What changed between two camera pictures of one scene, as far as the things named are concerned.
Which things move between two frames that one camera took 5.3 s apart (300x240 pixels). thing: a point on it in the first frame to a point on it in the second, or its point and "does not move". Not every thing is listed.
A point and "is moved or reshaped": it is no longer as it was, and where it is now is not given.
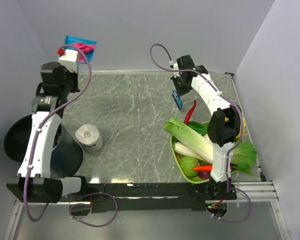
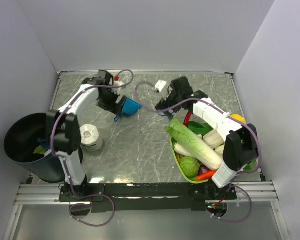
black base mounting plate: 153,197 does not move
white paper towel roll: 89,136 does not move
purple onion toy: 204,175 to 202,169
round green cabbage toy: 187,164 does not move
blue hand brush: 177,99 is moved or reshaped
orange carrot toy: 205,168 to 205,176
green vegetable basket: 189,180 does not move
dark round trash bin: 67,155 does not move
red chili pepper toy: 186,120 does not move
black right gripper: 180,92 to 165,101
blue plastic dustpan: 69,40 to 130,107
